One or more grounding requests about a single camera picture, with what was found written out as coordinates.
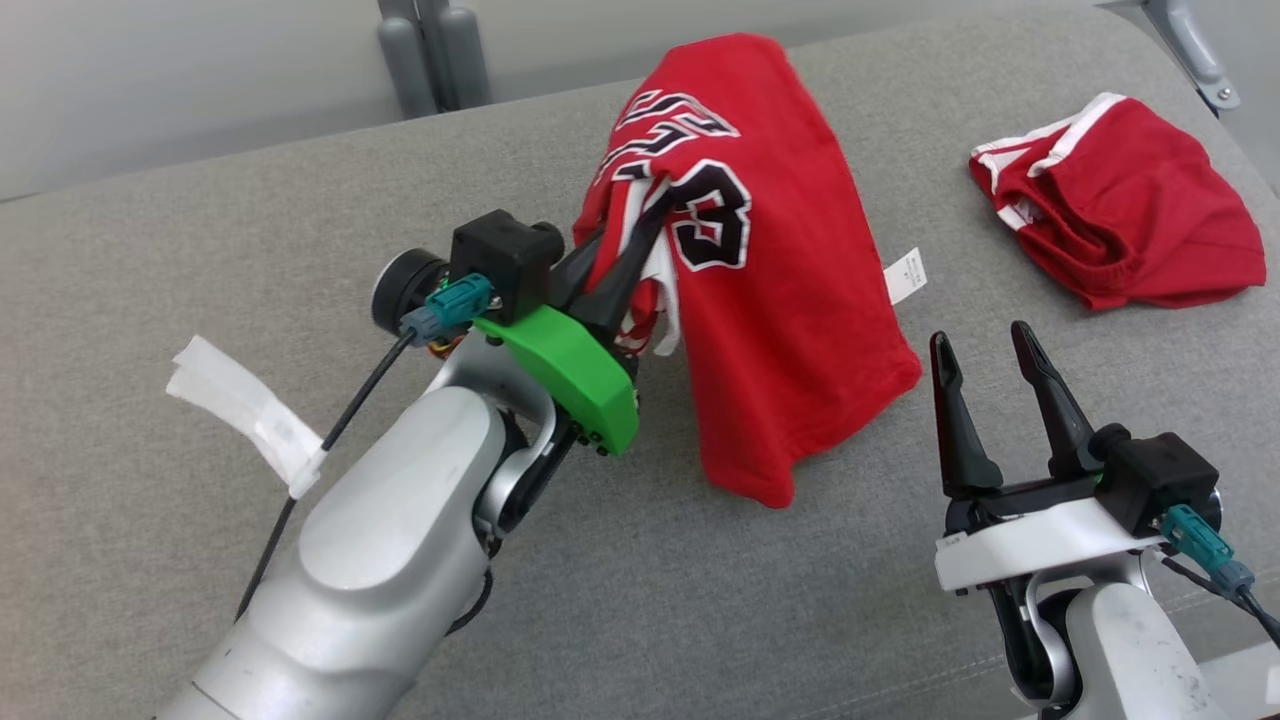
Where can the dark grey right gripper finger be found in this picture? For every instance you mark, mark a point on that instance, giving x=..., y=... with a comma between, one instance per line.
x=1060, y=420
x=960, y=430

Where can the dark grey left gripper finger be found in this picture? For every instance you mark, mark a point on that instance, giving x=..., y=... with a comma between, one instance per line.
x=578, y=275
x=625, y=275

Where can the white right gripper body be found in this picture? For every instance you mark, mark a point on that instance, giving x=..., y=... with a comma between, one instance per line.
x=1040, y=545

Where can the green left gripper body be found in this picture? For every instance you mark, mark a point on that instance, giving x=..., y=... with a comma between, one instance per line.
x=580, y=380

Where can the red Bulls 23 jersey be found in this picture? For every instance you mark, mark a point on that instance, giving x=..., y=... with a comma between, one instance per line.
x=790, y=300

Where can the red shorts with white trim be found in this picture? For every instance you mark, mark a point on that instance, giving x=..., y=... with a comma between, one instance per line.
x=1140, y=200

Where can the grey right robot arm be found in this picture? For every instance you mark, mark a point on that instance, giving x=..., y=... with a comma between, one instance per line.
x=1130, y=650

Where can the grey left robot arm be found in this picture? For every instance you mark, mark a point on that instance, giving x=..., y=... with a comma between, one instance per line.
x=380, y=540

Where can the grey fabric sofa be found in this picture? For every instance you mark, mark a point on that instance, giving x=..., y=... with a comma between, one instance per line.
x=200, y=250

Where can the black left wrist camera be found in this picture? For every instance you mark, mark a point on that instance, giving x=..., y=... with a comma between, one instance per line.
x=500, y=255

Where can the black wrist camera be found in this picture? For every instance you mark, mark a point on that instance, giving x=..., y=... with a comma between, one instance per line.
x=1150, y=475
x=500, y=255

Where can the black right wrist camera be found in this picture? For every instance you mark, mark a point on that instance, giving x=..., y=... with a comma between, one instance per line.
x=1150, y=475

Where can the teal left camera connector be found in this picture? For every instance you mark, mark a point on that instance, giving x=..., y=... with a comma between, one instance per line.
x=455, y=300

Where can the teal camera connector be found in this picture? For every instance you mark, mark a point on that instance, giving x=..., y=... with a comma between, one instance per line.
x=1200, y=545
x=455, y=300

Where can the teal right camera connector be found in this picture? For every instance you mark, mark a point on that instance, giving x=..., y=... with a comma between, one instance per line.
x=1200, y=545

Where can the grey aluminium partition post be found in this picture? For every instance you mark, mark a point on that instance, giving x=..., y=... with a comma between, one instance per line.
x=440, y=60

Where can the grey metal bracket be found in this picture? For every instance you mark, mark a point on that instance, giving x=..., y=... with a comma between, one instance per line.
x=1195, y=55

